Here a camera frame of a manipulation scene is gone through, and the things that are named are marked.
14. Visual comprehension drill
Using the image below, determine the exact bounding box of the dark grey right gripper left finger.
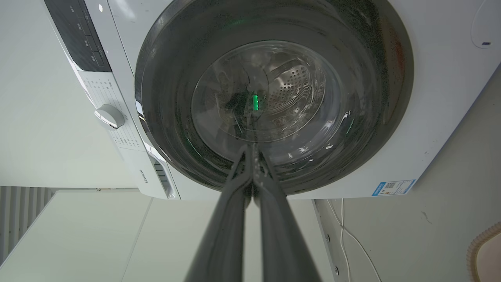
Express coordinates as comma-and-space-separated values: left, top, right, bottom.
184, 144, 254, 282

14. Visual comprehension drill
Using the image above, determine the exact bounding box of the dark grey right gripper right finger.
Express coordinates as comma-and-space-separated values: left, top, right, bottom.
252, 143, 322, 282

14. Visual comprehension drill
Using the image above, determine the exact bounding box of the white detergent drawer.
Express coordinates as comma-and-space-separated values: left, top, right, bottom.
146, 151, 181, 200

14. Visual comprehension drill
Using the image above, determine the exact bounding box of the blue energy label sticker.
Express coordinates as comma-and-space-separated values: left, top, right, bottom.
371, 179, 416, 197

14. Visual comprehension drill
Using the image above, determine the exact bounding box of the dark round washing machine door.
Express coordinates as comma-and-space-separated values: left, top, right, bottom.
135, 0, 414, 195

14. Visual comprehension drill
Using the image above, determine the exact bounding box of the silver washing machine dial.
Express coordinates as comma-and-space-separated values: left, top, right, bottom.
94, 104, 126, 130

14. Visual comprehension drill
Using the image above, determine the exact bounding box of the grey ribbed radiator panel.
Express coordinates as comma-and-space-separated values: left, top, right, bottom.
0, 186, 55, 264

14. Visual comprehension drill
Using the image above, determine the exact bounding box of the white front-load washing machine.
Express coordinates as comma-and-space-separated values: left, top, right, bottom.
41, 0, 501, 201

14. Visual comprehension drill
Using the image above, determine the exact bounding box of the black washing machine display panel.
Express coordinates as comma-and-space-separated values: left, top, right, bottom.
44, 0, 112, 73

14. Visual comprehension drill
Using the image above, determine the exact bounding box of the grey metal bracket strip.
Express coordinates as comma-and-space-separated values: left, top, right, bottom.
312, 199, 350, 282

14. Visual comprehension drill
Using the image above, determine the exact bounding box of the thin white cable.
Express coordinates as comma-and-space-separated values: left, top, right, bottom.
326, 198, 382, 282

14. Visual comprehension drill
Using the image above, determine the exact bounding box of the beige corrugated hose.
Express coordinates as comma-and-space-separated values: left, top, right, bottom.
466, 222, 501, 282

